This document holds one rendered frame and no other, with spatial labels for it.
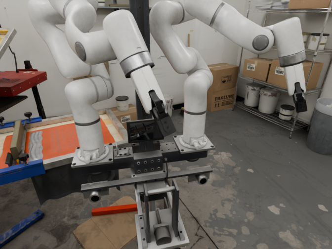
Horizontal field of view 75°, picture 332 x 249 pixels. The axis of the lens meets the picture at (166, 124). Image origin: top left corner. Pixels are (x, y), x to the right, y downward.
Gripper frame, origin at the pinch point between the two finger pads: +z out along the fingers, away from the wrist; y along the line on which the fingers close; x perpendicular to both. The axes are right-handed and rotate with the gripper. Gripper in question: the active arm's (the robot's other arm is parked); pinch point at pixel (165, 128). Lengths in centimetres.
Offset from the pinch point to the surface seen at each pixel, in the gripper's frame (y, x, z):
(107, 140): -85, -30, 3
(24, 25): -237, -87, -155
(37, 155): -73, -65, -6
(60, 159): -64, -51, 0
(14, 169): -56, -69, -5
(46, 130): -103, -66, -19
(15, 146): -65, -69, -15
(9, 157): -63, -72, -11
